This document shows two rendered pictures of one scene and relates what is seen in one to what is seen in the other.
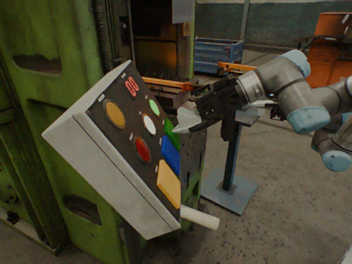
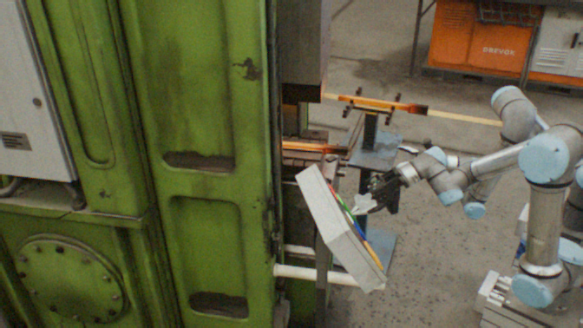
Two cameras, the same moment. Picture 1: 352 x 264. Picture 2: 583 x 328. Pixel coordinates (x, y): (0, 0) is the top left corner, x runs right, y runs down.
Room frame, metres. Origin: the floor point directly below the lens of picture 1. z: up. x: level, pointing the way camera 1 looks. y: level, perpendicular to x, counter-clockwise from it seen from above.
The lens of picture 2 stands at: (-0.64, 0.53, 2.06)
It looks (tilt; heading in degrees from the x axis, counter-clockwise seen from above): 33 degrees down; 345
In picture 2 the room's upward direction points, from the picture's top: 1 degrees counter-clockwise
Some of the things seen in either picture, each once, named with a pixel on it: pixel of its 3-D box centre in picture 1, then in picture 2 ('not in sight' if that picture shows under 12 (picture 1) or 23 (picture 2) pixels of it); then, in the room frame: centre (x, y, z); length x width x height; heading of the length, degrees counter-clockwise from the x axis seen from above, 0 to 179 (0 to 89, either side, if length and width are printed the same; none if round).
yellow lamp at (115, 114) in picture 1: (114, 114); not in sight; (0.34, 0.10, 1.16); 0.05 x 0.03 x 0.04; 154
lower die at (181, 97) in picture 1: (144, 89); (274, 154); (1.08, 0.16, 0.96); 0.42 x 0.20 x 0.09; 64
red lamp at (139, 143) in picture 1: (143, 149); not in sight; (0.34, 0.06, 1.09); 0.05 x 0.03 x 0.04; 154
